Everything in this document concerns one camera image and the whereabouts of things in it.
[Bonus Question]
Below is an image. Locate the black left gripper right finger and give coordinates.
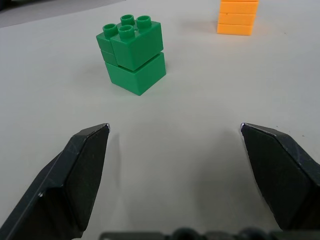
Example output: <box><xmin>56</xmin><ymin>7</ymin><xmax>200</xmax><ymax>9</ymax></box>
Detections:
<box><xmin>239</xmin><ymin>122</ymin><xmax>320</xmax><ymax>232</ymax></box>

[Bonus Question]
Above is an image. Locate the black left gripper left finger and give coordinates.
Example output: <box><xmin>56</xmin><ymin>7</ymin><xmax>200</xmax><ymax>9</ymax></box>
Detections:
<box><xmin>0</xmin><ymin>123</ymin><xmax>112</xmax><ymax>240</ymax></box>

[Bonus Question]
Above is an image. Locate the green toy brick stack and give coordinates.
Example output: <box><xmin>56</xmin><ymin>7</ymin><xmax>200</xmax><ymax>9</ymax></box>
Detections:
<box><xmin>95</xmin><ymin>14</ymin><xmax>167</xmax><ymax>97</ymax></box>

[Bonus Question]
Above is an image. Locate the orange toy brick stack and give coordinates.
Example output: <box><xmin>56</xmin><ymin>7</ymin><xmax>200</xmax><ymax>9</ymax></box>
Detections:
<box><xmin>216</xmin><ymin>0</ymin><xmax>260</xmax><ymax>36</ymax></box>

